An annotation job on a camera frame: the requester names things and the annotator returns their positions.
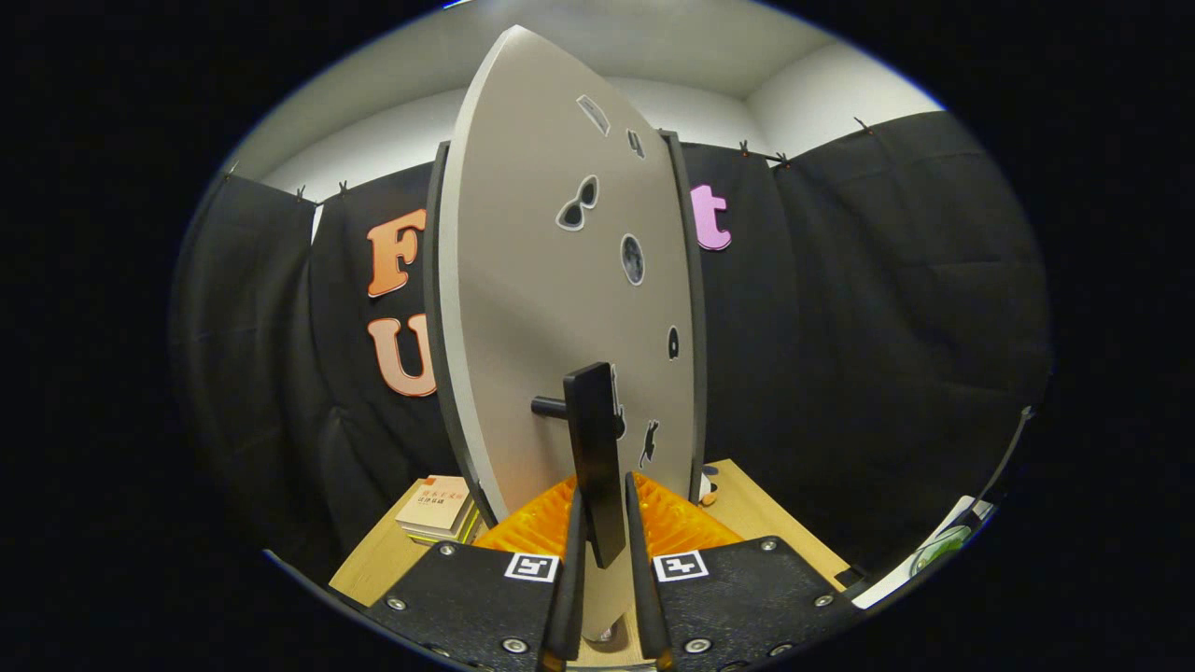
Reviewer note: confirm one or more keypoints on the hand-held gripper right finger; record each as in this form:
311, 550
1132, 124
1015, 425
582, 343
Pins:
642, 579

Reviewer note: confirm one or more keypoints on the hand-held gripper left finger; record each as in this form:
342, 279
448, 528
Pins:
571, 579

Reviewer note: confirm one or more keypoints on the dark grey shoe cabinet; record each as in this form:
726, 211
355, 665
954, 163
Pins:
696, 327

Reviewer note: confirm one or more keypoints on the beige shoe cabinet door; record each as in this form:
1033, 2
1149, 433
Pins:
532, 280

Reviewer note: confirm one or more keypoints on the book with yellow edge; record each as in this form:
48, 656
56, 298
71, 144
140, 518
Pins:
462, 534

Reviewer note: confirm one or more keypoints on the beige book with red print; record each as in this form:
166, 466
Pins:
434, 504

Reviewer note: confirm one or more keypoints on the black backdrop cloth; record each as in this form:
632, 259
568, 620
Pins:
868, 355

